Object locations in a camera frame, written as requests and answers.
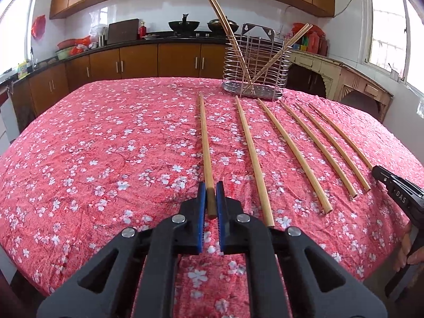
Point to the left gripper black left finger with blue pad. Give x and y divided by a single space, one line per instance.
134 274

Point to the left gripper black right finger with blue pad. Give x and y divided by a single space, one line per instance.
288 274

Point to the lower wooden kitchen cabinets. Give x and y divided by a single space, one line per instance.
40 90

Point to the person's right hand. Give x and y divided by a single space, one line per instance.
403 258

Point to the pink floral tablecloth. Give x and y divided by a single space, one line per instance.
118 154

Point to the cream wooden side table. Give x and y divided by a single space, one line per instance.
341 79

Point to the right window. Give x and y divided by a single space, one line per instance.
396 41

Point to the window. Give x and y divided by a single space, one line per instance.
396 41
15 31

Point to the red sauce bottle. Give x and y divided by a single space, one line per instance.
313 43

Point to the plate with food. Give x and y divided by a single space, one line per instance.
151 36

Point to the gas stove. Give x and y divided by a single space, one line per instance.
194 34

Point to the green white basin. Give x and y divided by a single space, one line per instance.
64 53

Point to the red bottle on counter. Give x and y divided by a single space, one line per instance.
142 30

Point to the dark wooden cutting board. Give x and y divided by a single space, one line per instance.
123 31

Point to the yellow detergent bottle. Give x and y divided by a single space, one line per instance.
22 70

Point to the black wok with lid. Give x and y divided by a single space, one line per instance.
184 25

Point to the red basin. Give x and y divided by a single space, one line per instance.
66 44

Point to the dark wok with steel lid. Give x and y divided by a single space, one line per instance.
215 26

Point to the left window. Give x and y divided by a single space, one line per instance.
15 31

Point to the steel wire utensil holder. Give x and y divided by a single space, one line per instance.
258 44

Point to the red plastic bag on wall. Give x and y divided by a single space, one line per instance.
38 27

